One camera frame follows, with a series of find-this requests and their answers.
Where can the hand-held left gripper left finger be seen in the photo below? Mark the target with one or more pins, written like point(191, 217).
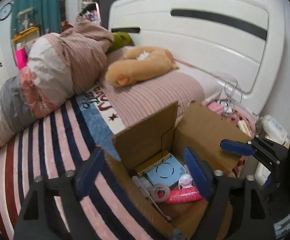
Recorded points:
point(89, 172)

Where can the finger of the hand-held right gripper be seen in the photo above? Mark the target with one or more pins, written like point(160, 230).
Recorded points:
point(237, 147)
point(270, 182)

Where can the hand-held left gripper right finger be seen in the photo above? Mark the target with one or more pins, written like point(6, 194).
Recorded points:
point(197, 172)

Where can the pink spray bottle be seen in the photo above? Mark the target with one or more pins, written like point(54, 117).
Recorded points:
point(183, 195)

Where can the blue square plastic case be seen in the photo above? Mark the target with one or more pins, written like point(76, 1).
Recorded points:
point(163, 172)

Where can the clear glass perfume bottle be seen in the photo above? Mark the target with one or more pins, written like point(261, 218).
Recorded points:
point(161, 192)

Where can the brown cardboard box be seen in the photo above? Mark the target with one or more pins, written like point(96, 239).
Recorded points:
point(160, 150)

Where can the gold lipstick box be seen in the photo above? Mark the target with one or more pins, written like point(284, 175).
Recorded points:
point(153, 163)

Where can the thin grey makeup brush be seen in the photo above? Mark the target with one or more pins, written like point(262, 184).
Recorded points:
point(158, 206)

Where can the white cosmetic tube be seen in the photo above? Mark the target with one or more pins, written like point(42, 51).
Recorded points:
point(141, 182)

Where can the white plastic bottle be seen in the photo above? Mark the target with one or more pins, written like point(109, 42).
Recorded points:
point(262, 173)

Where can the small cream tube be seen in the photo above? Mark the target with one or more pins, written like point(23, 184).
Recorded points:
point(243, 126)

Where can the white wet wipes pack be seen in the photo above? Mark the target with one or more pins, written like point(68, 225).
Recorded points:
point(275, 127)

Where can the striped printed blanket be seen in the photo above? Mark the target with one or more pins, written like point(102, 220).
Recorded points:
point(47, 150)

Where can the pink ribbed pillow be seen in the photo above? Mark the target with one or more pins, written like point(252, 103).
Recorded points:
point(157, 92)

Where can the pink grey striped duvet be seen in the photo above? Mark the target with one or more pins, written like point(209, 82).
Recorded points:
point(47, 75)

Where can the white bed headboard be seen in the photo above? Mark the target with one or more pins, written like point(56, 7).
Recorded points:
point(197, 37)

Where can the tan plush toy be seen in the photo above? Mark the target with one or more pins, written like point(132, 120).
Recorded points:
point(140, 65)

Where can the bright pink bag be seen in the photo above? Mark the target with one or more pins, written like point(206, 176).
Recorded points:
point(21, 58)

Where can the green plush toy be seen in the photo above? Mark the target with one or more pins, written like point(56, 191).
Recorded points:
point(119, 41)

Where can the yellow shelf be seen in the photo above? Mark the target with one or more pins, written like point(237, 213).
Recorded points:
point(26, 34)

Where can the glass display case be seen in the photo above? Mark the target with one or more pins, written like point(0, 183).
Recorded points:
point(26, 18)

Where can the teal curtain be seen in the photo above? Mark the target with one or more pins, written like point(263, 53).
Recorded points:
point(36, 11)

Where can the round wall clock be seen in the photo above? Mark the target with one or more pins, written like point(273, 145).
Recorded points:
point(5, 11)

